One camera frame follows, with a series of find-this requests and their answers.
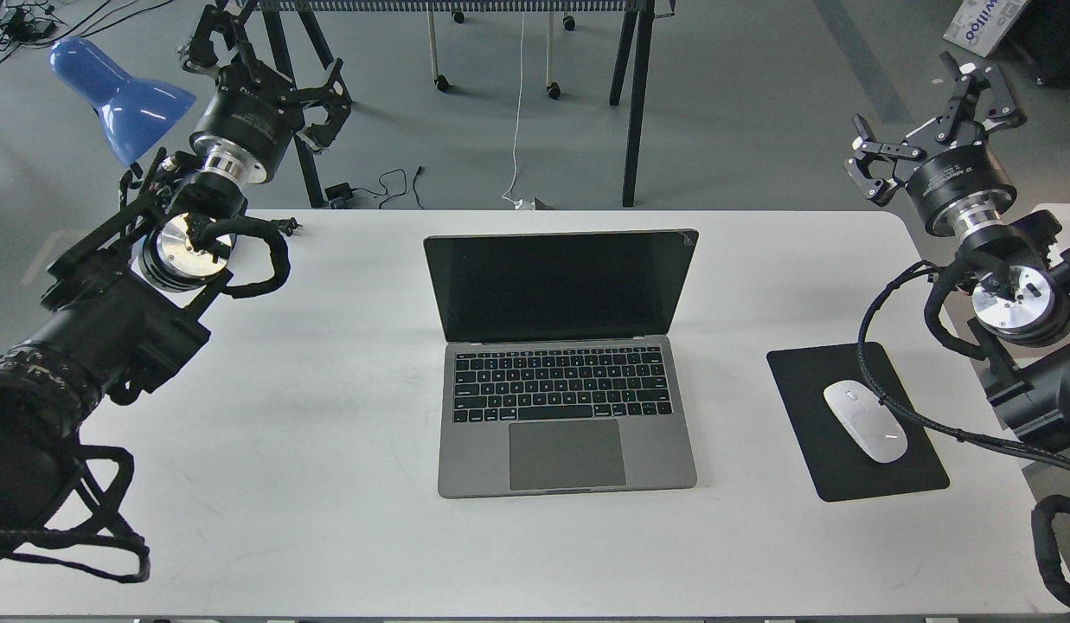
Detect black cables on floor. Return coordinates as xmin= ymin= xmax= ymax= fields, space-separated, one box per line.
xmin=0 ymin=0 xmax=172 ymax=77

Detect black power adapter with cable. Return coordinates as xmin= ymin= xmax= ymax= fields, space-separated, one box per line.
xmin=324 ymin=166 xmax=426 ymax=210

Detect grey laptop notebook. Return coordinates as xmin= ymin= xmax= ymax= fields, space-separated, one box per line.
xmin=423 ymin=228 xmax=698 ymax=499

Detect white cardboard box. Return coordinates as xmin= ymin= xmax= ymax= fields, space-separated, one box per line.
xmin=943 ymin=0 xmax=1029 ymax=58

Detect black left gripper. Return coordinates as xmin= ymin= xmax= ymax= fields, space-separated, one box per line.
xmin=179 ymin=3 xmax=352 ymax=184

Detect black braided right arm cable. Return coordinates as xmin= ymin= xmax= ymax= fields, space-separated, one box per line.
xmin=857 ymin=260 xmax=1070 ymax=616

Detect white computer mouse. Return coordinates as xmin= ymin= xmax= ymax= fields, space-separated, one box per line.
xmin=823 ymin=379 xmax=910 ymax=464

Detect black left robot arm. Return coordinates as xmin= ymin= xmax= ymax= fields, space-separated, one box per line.
xmin=0 ymin=1 xmax=352 ymax=583

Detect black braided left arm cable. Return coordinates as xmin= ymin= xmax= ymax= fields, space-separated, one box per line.
xmin=0 ymin=446 xmax=151 ymax=586

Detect blue desk lamp shade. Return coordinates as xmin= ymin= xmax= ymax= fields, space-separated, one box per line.
xmin=48 ymin=37 xmax=197 ymax=166

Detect black frame rolling table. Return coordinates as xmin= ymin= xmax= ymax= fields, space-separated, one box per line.
xmin=240 ymin=0 xmax=676 ymax=209

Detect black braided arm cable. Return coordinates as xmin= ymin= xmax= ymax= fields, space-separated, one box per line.
xmin=857 ymin=260 xmax=1070 ymax=616
xmin=0 ymin=446 xmax=151 ymax=586

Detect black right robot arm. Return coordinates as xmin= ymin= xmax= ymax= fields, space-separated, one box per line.
xmin=846 ymin=52 xmax=1070 ymax=451

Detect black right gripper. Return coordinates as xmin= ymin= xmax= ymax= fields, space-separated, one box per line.
xmin=844 ymin=52 xmax=1028 ymax=237

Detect white hanging cable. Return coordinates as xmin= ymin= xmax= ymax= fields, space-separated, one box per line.
xmin=501 ymin=12 xmax=535 ymax=211

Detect black mouse pad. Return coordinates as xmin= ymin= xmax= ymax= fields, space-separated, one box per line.
xmin=766 ymin=344 xmax=950 ymax=502

